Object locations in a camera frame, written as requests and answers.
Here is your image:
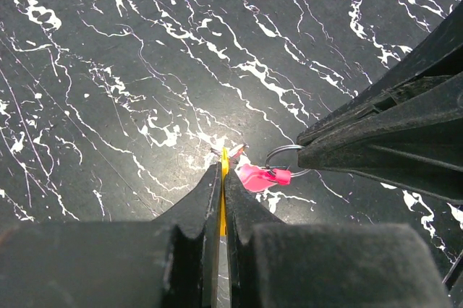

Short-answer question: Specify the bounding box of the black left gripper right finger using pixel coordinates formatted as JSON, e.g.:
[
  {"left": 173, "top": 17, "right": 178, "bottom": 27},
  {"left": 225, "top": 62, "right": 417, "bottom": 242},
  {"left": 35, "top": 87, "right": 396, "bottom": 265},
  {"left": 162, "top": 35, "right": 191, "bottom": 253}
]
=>
[{"left": 225, "top": 173, "right": 451, "bottom": 307}]

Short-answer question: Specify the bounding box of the keyring with pink strap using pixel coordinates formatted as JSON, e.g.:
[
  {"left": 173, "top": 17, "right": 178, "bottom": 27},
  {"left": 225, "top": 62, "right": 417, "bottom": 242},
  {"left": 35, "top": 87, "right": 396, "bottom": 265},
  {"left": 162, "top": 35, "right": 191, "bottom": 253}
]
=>
[{"left": 237, "top": 145, "right": 309, "bottom": 193}]

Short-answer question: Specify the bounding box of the yellow key tag with key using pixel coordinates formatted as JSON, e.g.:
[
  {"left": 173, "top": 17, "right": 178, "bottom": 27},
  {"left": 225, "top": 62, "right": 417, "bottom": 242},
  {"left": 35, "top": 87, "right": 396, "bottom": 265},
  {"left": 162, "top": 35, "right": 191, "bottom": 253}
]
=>
[{"left": 211, "top": 143, "right": 248, "bottom": 236}]

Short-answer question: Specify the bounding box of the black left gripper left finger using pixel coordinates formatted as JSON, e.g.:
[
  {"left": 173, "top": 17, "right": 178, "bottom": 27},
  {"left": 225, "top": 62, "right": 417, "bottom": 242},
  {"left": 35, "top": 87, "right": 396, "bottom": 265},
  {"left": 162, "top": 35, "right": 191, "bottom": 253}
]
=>
[{"left": 1, "top": 163, "right": 221, "bottom": 307}]

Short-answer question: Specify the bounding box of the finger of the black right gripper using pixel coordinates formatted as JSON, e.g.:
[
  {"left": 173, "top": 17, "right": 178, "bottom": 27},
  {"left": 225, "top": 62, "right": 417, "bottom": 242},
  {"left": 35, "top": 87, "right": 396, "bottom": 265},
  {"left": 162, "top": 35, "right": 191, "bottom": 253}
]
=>
[
  {"left": 297, "top": 74, "right": 462, "bottom": 204},
  {"left": 297, "top": 4, "right": 462, "bottom": 145}
]

